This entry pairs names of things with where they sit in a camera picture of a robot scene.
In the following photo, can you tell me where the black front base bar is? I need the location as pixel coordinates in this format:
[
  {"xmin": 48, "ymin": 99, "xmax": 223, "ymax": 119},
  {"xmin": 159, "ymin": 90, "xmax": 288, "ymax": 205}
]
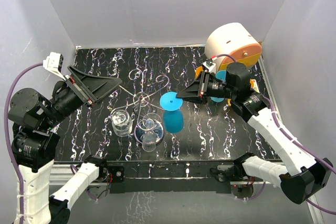
[{"xmin": 107, "ymin": 161, "xmax": 233, "ymax": 194}]

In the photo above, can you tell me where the clear ribbed wine glass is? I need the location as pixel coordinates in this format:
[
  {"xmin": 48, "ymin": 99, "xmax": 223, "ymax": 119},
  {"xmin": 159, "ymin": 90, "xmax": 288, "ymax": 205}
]
[{"xmin": 138, "ymin": 112, "xmax": 161, "ymax": 152}]

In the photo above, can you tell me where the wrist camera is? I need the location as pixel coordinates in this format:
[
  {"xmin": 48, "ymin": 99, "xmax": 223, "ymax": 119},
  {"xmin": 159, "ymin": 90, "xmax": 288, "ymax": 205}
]
[
  {"xmin": 202, "ymin": 56, "xmax": 218, "ymax": 73},
  {"xmin": 43, "ymin": 52, "xmax": 65, "ymax": 80}
]

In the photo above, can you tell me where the chrome wire glass rack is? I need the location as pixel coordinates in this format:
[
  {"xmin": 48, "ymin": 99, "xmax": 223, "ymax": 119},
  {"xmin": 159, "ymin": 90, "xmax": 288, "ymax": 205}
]
[{"xmin": 111, "ymin": 74, "xmax": 170, "ymax": 146}]

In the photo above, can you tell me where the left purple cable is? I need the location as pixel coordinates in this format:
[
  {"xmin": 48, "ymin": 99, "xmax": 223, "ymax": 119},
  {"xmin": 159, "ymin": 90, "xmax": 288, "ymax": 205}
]
[{"xmin": 4, "ymin": 62, "xmax": 44, "ymax": 222}]

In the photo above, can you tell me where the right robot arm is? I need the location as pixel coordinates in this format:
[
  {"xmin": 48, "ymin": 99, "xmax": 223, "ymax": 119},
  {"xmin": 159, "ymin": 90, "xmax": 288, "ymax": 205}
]
[{"xmin": 177, "ymin": 62, "xmax": 334, "ymax": 204}]

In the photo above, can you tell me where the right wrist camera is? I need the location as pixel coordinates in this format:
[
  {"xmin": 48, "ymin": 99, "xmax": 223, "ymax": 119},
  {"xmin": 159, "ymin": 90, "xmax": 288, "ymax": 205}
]
[{"xmin": 202, "ymin": 56, "xmax": 218, "ymax": 73}]

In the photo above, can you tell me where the blue wine glass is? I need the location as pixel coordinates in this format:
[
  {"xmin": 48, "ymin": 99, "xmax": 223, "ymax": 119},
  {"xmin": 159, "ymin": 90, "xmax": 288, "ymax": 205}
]
[
  {"xmin": 160, "ymin": 92, "xmax": 184, "ymax": 133},
  {"xmin": 211, "ymin": 70, "xmax": 226, "ymax": 103}
]

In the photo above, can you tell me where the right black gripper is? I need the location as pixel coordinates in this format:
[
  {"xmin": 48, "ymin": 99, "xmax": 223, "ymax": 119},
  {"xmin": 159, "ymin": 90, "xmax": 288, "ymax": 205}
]
[{"xmin": 176, "ymin": 70, "xmax": 236, "ymax": 105}]

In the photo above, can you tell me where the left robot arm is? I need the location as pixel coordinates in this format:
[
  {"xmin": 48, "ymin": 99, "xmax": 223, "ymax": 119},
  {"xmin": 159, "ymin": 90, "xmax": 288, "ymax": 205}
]
[{"xmin": 4, "ymin": 66, "xmax": 121, "ymax": 223}]

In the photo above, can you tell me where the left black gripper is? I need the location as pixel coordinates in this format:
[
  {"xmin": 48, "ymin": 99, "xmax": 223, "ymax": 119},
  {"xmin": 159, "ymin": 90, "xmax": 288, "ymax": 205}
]
[{"xmin": 41, "ymin": 63, "xmax": 122, "ymax": 129}]

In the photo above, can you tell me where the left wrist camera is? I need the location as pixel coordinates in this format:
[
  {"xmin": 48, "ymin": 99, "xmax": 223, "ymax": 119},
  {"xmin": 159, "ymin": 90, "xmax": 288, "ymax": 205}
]
[{"xmin": 43, "ymin": 52, "xmax": 65, "ymax": 80}]

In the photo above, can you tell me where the white and orange appliance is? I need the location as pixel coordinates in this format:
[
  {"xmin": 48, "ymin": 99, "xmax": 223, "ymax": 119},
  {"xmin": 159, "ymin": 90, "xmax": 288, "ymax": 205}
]
[{"xmin": 205, "ymin": 23, "xmax": 262, "ymax": 73}]

